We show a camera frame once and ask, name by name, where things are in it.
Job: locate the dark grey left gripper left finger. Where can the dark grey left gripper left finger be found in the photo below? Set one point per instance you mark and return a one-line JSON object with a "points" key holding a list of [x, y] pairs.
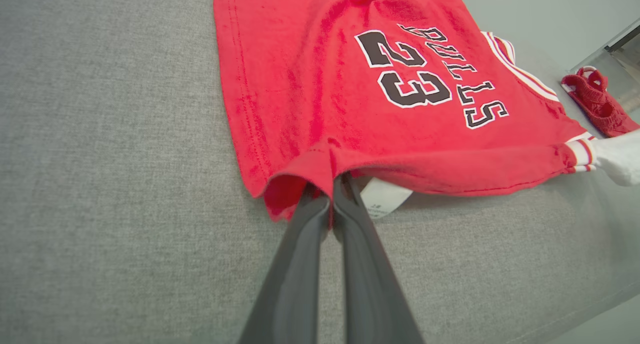
{"points": [[295, 294]]}

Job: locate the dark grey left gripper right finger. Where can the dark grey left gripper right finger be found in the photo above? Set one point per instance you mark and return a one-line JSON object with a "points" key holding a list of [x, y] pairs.
{"points": [[370, 294]]}

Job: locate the red white-trimmed basketball jersey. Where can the red white-trimmed basketball jersey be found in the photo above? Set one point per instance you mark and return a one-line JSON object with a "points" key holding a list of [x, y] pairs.
{"points": [[300, 84]]}

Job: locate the grey fabric sofa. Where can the grey fabric sofa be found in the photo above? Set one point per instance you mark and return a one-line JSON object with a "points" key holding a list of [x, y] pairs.
{"points": [[100, 184]]}

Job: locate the red knitted baby sandal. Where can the red knitted baby sandal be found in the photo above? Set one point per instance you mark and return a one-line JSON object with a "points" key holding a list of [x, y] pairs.
{"points": [[600, 107]]}

